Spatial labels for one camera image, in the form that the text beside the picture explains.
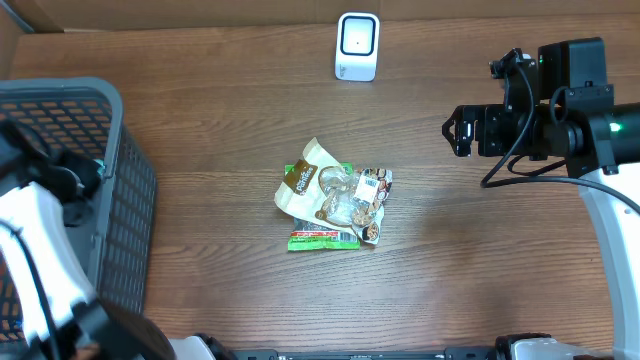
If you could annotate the white barcode scanner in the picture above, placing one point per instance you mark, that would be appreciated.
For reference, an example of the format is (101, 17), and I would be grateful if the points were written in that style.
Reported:
(357, 47)

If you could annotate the beige cookie snack bag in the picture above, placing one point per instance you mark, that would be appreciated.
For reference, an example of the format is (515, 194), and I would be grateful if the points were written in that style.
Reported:
(366, 207)

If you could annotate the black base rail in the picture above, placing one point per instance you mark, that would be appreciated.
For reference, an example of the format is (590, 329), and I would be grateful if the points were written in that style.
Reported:
(527, 346)

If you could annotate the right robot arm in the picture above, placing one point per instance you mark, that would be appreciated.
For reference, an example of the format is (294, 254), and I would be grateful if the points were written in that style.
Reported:
(559, 123)

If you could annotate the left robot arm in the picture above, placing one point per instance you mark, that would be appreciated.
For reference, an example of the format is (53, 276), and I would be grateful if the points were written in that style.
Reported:
(63, 317)

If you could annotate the grey plastic shopping basket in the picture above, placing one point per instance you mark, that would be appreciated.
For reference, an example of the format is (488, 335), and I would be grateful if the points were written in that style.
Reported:
(85, 116)

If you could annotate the teal snack packet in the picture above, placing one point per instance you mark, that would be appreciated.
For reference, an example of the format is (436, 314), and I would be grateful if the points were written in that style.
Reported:
(101, 167)

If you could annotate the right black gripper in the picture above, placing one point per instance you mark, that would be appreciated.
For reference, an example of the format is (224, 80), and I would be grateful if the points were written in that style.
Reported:
(462, 116)

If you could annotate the green snack packet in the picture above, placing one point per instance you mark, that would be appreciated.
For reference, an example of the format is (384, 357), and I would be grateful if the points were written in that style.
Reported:
(314, 196)

